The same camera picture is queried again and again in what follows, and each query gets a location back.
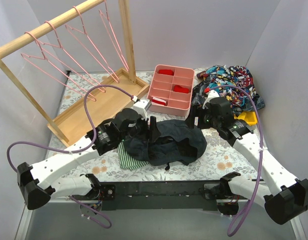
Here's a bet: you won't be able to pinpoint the yellow plastic tray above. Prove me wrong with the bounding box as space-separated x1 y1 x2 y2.
234 111 258 126

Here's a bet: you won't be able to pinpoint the red sock middle compartment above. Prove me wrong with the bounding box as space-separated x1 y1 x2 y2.
173 85 190 94

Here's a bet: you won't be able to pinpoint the green white striped shorts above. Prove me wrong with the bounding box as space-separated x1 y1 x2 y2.
118 142 149 171

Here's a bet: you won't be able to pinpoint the pink wire hanger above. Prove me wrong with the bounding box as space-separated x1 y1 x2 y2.
99 0 129 71
38 21 100 86
65 4 126 83
20 31 97 102

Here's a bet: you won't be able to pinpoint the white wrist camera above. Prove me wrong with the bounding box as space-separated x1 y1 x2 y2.
131 99 151 119
202 88 219 109

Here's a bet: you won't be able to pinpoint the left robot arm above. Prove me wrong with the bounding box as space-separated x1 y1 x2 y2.
17 108 160 210

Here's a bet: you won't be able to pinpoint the pink divided organizer box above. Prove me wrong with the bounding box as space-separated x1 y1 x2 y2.
147 64 195 117

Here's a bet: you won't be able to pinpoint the dark navy shorts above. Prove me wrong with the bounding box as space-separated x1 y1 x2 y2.
123 119 207 166

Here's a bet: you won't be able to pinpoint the colourful comic print shorts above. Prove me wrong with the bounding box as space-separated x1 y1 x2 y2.
191 65 265 116

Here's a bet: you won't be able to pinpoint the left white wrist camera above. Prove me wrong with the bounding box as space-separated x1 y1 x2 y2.
131 99 151 119

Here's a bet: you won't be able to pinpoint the aluminium frame rail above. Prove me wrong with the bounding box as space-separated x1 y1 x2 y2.
18 172 308 240

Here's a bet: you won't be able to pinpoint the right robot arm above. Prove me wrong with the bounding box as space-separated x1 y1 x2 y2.
186 97 308 225

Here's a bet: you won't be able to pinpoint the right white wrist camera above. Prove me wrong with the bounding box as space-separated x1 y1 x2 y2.
202 88 219 109

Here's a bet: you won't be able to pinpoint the red sock top compartment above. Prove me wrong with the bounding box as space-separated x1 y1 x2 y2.
158 69 174 76

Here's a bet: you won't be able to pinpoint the red sock compartment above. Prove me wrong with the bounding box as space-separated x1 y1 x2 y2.
173 85 190 94
158 69 174 76

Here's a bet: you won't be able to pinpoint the red white striped sock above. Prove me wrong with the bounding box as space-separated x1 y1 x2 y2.
151 97 167 106

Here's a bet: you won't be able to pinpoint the wooden clothes rack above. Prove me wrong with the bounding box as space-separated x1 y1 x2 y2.
0 0 149 147

